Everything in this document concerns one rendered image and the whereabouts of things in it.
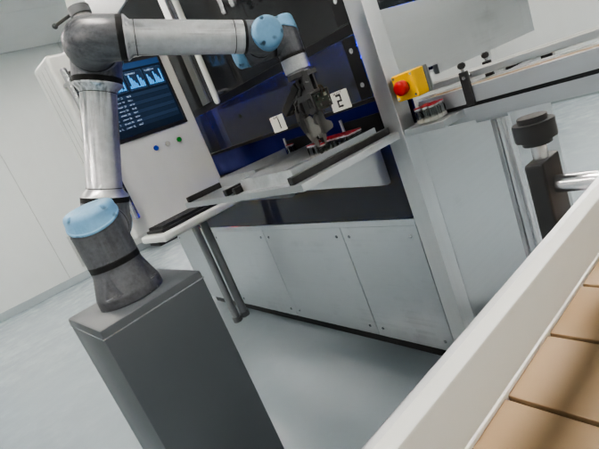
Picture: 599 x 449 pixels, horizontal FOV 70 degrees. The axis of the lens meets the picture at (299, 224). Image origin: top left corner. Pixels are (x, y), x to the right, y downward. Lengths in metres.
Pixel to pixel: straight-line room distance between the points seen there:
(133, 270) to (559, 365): 0.94
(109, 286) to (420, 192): 0.88
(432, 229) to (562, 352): 1.20
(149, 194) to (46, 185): 4.59
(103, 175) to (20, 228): 5.24
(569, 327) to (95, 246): 0.94
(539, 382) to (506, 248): 1.59
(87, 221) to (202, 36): 0.48
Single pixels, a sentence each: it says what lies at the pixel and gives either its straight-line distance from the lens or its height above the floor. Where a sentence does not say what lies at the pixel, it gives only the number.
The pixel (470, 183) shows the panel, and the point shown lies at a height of 0.61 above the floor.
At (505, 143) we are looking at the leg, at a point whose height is 0.75.
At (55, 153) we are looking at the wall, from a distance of 6.52.
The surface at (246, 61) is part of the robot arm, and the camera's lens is 1.22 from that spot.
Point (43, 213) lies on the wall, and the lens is 6.42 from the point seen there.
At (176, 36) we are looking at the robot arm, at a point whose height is 1.28.
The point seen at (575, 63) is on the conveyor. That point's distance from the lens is 1.20.
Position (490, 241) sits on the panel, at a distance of 1.66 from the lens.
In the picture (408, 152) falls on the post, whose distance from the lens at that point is 1.32.
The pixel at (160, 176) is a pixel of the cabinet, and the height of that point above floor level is 0.99.
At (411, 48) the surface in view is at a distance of 1.42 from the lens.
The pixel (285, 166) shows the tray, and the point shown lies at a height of 0.89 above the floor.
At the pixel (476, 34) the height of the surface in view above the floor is 1.05.
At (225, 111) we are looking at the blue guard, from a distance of 1.94.
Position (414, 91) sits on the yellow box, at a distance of 1.24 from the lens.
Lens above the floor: 1.05
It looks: 14 degrees down
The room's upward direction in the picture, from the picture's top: 22 degrees counter-clockwise
